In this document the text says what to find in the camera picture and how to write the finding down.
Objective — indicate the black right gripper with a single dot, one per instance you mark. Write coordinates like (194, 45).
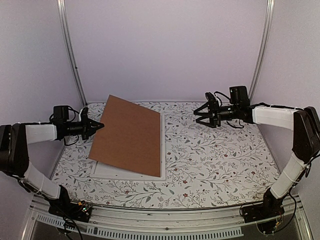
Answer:
(211, 106)

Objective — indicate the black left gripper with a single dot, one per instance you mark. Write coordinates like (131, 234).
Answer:
(87, 124)

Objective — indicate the brown frame backing board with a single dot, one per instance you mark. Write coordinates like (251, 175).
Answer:
(130, 139)

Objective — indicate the white picture frame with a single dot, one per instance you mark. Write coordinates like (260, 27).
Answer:
(162, 176)

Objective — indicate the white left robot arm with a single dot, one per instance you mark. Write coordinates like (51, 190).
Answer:
(14, 152)

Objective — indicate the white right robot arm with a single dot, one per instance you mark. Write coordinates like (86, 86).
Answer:
(294, 131)

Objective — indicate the floral patterned table mat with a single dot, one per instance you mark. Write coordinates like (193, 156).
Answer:
(205, 167)

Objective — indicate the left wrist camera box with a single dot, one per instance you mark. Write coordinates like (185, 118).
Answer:
(60, 114)

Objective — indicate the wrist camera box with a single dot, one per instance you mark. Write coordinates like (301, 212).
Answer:
(239, 96)
(60, 114)

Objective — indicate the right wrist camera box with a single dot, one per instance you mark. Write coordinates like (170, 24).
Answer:
(239, 96)

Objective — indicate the front aluminium rail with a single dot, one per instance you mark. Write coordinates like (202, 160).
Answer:
(123, 223)

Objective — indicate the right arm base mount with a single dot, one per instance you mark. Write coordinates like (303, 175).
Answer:
(270, 207)

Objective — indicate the right aluminium corner post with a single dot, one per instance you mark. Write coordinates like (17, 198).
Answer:
(267, 25)

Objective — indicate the aluminium corner post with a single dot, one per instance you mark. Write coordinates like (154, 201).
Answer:
(267, 25)
(61, 6)

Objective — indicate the left aluminium corner post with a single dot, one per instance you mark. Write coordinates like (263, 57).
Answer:
(61, 6)

